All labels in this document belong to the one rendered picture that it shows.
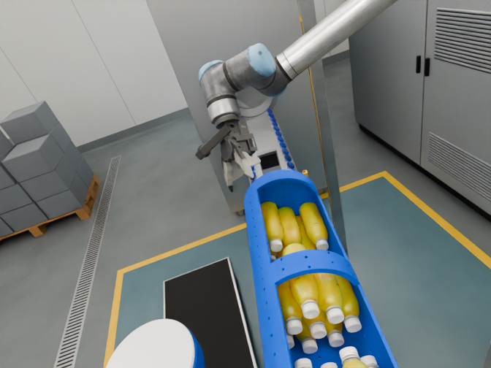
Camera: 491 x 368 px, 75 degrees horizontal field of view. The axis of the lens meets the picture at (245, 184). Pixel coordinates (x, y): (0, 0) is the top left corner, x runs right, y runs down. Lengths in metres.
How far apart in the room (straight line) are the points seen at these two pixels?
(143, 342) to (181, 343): 0.13
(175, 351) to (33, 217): 3.36
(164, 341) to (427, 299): 1.62
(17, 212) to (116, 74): 2.45
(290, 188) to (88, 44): 4.57
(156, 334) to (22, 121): 3.35
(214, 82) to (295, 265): 0.54
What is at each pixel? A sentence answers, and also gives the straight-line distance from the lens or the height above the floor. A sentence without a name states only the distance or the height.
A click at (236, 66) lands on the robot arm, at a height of 1.64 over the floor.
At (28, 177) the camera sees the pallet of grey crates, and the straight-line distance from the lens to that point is 3.96.
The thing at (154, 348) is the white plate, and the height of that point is 1.04.
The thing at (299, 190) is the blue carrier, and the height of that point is 1.12.
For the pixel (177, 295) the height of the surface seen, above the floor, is 0.15.
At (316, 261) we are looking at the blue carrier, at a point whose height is 1.23.
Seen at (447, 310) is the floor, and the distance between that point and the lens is 2.25.
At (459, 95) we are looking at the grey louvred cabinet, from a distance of 2.47.
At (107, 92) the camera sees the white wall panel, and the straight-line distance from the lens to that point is 5.56.
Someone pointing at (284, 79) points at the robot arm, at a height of 1.54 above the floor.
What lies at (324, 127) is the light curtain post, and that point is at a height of 1.06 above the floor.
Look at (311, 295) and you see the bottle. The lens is 0.84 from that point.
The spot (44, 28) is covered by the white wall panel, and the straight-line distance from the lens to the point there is 5.54.
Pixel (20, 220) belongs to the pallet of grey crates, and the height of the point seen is 0.26.
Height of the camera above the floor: 1.88
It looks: 34 degrees down
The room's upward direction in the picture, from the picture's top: 19 degrees counter-clockwise
